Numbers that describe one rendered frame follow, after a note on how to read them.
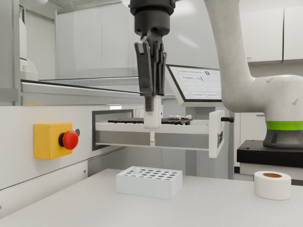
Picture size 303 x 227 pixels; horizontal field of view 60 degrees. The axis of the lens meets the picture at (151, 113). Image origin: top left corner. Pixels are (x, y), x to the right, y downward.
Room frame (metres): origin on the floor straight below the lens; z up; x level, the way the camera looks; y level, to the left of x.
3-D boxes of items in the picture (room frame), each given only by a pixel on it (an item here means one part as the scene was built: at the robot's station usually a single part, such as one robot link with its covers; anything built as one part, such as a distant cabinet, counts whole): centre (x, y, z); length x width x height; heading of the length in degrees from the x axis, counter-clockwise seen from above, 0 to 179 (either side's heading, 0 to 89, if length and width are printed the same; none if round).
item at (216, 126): (0.76, -0.19, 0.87); 0.29 x 0.02 x 0.11; 161
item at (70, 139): (0.54, 0.17, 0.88); 0.04 x 0.03 x 0.04; 161
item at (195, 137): (0.83, 0.00, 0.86); 0.40 x 0.26 x 0.06; 71
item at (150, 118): (0.55, 0.00, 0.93); 0.03 x 0.01 x 0.07; 69
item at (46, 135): (0.55, 0.20, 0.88); 0.07 x 0.05 x 0.07; 161
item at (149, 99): (0.53, 0.01, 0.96); 0.03 x 0.01 x 0.05; 159
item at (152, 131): (0.56, 0.00, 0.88); 0.01 x 0.01 x 0.05
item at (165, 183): (0.57, 0.00, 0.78); 0.12 x 0.08 x 0.04; 69
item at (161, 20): (0.56, 0.00, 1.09); 0.08 x 0.07 x 0.09; 159
